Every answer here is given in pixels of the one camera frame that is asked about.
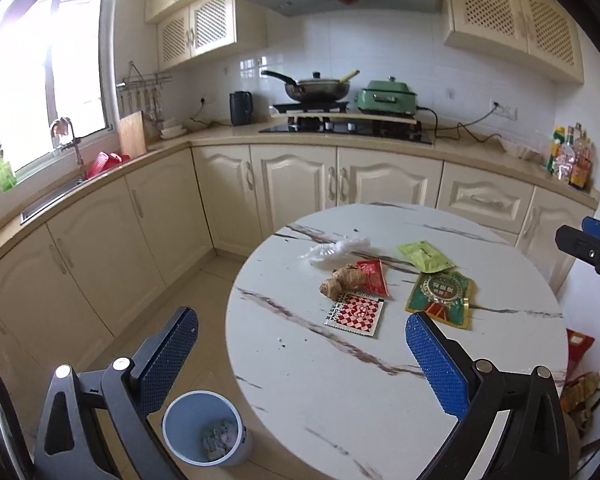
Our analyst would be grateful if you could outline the kitchen faucet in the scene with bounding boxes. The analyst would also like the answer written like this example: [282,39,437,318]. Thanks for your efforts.
[50,116,87,181]

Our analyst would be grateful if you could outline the stack of white bowls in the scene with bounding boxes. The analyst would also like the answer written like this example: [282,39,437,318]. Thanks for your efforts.
[159,117,188,139]

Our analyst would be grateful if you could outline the yellow patterned snack bag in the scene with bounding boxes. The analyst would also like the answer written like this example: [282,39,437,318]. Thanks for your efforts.
[560,370,600,436]

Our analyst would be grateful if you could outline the cream upper kitchen cabinets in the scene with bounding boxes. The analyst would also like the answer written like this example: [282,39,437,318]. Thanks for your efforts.
[145,0,588,86]

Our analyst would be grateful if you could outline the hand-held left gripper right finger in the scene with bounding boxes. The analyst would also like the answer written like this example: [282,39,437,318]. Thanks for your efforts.
[405,311,571,480]

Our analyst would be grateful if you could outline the wall utensil rack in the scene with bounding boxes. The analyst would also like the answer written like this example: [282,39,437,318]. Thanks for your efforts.
[116,61,173,123]

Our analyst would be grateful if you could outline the ginger root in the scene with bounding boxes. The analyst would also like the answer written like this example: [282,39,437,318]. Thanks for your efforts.
[319,267,367,298]

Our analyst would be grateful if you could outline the green electric cooker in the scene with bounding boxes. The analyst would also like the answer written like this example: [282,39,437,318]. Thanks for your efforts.
[355,76,420,115]

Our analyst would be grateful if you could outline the red sauce packet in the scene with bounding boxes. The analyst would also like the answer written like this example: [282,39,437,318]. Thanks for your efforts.
[352,258,392,302]

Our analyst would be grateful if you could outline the kettle power cable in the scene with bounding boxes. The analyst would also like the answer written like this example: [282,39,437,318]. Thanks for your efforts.
[187,102,231,128]

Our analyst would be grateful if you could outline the round marble table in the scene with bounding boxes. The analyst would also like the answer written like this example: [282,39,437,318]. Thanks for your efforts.
[225,202,569,480]

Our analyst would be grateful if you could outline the red plastic basket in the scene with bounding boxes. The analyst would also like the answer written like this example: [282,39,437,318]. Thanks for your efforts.
[86,151,131,178]

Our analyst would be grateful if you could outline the wooden cutting board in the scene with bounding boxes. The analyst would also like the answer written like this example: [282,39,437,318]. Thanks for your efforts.
[117,111,148,161]

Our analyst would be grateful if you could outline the black electric kettle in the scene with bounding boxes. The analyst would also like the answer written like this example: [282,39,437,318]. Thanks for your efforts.
[229,91,255,127]

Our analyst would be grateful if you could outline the blue-grey trash bin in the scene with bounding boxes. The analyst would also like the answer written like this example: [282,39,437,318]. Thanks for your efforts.
[161,390,255,468]

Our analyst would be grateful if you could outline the green and gold foil packet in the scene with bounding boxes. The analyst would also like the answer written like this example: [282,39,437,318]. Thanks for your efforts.
[405,269,476,331]

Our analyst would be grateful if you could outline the light green tea packet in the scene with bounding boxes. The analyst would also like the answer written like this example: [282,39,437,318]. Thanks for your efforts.
[397,241,456,273]

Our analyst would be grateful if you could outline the black gas stove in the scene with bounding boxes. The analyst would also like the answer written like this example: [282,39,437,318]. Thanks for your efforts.
[257,116,435,146]

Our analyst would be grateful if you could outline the steel kitchen sink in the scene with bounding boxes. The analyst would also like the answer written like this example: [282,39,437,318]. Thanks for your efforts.
[20,177,88,223]

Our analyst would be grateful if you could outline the red checkered packet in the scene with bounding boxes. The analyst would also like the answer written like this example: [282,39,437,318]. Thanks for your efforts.
[323,292,385,339]

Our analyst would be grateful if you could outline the black induction cooker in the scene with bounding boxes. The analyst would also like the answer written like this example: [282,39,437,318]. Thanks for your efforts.
[271,101,350,115]

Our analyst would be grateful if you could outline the cluster of condiment bottles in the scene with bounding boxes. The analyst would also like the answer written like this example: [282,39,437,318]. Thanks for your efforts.
[547,122,597,191]

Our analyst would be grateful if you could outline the clear plastic bag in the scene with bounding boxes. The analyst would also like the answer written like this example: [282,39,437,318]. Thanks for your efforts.
[200,417,237,461]

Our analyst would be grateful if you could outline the small clear plastic wrapper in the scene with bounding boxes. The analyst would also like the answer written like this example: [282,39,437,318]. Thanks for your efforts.
[298,236,371,264]

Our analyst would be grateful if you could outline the kitchen window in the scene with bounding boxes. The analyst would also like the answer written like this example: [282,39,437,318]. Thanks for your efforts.
[0,0,116,193]

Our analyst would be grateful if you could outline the black power cable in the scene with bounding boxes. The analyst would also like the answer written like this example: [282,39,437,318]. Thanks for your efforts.
[415,102,501,148]

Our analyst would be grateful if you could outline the red snack bag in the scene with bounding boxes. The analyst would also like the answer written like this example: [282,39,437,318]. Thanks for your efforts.
[565,329,596,381]

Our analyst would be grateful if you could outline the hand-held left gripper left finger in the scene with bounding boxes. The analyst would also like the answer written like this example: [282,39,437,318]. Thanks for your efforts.
[32,306,200,480]

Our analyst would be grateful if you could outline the green dish soap bottle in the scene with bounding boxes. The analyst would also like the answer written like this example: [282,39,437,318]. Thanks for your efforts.
[0,155,16,192]

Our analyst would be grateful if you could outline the frying pan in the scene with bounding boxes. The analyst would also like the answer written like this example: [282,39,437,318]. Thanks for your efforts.
[261,70,352,103]

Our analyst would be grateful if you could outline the white bowl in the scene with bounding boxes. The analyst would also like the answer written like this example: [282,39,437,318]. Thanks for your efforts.
[500,137,546,162]

